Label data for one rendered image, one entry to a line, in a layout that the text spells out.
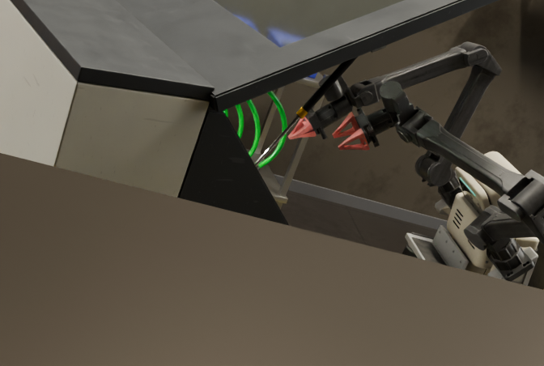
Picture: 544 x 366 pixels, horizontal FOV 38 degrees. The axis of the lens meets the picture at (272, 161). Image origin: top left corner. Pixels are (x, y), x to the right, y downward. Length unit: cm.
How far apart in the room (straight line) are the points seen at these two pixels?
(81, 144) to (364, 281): 110
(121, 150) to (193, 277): 116
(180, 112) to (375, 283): 113
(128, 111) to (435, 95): 405
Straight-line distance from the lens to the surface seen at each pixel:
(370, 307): 42
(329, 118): 233
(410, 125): 204
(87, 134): 149
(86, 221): 40
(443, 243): 250
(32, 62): 165
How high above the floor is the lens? 192
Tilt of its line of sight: 19 degrees down
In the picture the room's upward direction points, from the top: 21 degrees clockwise
